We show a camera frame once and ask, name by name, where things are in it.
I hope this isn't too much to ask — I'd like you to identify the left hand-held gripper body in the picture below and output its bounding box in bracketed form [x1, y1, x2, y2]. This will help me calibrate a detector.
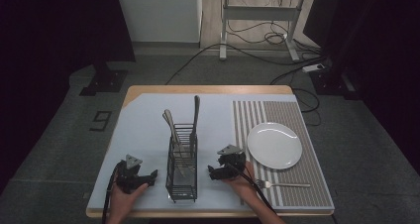
[114, 154, 149, 195]

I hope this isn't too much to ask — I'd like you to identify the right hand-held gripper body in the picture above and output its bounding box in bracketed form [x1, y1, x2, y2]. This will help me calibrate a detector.
[216, 144, 248, 179]

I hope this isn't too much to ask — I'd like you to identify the person's left hand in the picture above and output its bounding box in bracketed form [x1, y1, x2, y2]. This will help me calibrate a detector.
[108, 181, 150, 220]

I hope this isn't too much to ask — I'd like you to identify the person's right hand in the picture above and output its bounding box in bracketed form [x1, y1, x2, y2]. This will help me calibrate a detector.
[222, 160, 263, 202]

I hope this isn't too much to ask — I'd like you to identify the white round plate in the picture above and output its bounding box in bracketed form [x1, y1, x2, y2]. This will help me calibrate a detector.
[247, 121, 304, 170]

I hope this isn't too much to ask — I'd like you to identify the light blue table mat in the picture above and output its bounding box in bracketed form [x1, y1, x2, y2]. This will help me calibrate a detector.
[86, 91, 336, 214]

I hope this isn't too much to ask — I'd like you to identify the long silver table knife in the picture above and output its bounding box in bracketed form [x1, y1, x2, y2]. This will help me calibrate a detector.
[189, 94, 202, 154]

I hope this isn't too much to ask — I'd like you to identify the silver cutlery piece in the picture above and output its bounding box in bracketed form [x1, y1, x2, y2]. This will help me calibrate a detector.
[161, 112, 181, 153]
[163, 108, 186, 178]

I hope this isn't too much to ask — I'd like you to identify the silver fork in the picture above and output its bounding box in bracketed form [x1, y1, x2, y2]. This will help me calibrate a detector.
[255, 178, 312, 189]

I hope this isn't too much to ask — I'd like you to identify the grey striped placemat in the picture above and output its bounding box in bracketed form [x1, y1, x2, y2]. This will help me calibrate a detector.
[231, 99, 335, 209]

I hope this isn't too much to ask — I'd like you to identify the black stand base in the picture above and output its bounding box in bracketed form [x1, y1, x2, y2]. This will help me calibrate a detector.
[78, 62, 130, 97]
[309, 67, 362, 102]

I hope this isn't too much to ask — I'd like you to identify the white power strip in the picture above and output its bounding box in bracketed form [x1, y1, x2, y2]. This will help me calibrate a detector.
[301, 62, 327, 74]

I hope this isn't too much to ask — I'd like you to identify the dark curtain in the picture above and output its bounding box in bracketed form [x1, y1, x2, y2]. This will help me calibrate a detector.
[302, 0, 420, 176]
[0, 0, 137, 187]

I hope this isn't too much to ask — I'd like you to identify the white desk with metal legs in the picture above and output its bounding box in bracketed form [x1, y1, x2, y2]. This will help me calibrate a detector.
[212, 0, 343, 62]

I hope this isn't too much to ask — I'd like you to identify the white cabinet panel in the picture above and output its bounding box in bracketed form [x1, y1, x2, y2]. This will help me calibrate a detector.
[114, 0, 203, 44]

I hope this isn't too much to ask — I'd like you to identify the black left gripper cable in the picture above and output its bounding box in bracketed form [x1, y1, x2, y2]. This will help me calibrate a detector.
[101, 162, 123, 224]

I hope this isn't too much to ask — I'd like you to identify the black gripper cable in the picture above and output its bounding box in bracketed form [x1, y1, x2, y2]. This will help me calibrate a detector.
[101, 162, 123, 224]
[225, 163, 277, 216]

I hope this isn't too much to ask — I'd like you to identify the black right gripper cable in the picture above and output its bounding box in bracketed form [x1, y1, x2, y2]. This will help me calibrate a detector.
[225, 163, 277, 216]

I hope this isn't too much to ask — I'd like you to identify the black wire cutlery rack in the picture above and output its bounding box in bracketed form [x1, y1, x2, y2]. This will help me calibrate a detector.
[165, 122, 199, 204]

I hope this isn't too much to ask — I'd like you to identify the black looped floor cable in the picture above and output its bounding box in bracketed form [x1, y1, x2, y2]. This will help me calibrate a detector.
[269, 63, 326, 127]

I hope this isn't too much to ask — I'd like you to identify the long black floor cable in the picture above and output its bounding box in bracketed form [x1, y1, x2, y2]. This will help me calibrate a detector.
[164, 43, 326, 86]

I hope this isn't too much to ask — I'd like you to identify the bundle of black cables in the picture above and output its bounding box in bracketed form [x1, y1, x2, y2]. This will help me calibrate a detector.
[226, 0, 322, 54]

